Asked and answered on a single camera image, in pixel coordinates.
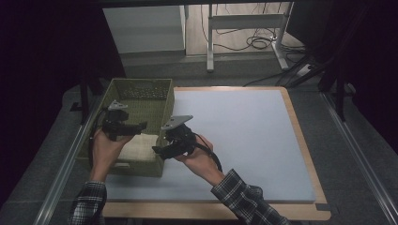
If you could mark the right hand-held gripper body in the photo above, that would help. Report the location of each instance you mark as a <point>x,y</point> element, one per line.
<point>180,139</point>

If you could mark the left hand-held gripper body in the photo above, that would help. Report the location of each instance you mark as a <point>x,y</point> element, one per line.
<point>115,123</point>

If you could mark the cream egg-print cloth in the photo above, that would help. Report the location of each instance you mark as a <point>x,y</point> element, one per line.
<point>140,150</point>

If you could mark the green plastic basket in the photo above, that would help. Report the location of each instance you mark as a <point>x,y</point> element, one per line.
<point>150,103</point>

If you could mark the person's right hand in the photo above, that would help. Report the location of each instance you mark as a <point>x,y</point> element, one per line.
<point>202,162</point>

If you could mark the person's left hand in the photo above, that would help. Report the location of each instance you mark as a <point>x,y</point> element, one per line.
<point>104,156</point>

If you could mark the black metal stand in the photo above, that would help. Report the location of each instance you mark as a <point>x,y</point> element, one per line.
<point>84,100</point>
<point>339,90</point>

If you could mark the light blue table mat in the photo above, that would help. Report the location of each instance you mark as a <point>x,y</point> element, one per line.
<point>250,140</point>

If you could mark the grey cabinet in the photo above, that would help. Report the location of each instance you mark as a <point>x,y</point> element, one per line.
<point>144,29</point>

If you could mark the dark curtain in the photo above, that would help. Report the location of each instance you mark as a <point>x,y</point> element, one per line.
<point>372,47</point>
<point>37,62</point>

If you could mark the white power strip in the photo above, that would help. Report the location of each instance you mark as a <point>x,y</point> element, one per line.
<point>304,70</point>

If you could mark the aluminium rail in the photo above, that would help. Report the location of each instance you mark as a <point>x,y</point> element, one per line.
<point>359,159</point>
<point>62,175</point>

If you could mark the white metal desk frame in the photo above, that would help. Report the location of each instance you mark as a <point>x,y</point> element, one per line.
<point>244,22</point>

